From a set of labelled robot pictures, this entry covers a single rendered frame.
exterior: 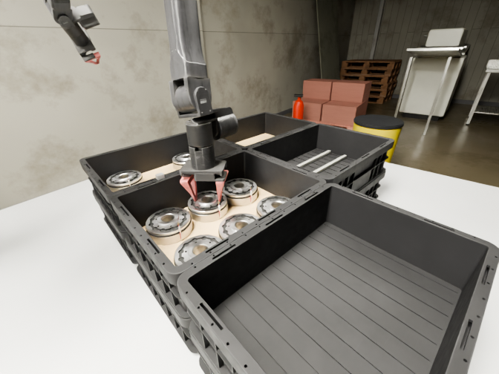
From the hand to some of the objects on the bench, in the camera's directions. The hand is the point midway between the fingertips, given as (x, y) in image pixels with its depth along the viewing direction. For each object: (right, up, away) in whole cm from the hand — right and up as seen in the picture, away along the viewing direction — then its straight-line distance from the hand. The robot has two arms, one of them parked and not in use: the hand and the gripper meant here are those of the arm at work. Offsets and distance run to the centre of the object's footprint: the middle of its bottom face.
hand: (207, 197), depth 63 cm
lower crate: (+5, -18, +4) cm, 19 cm away
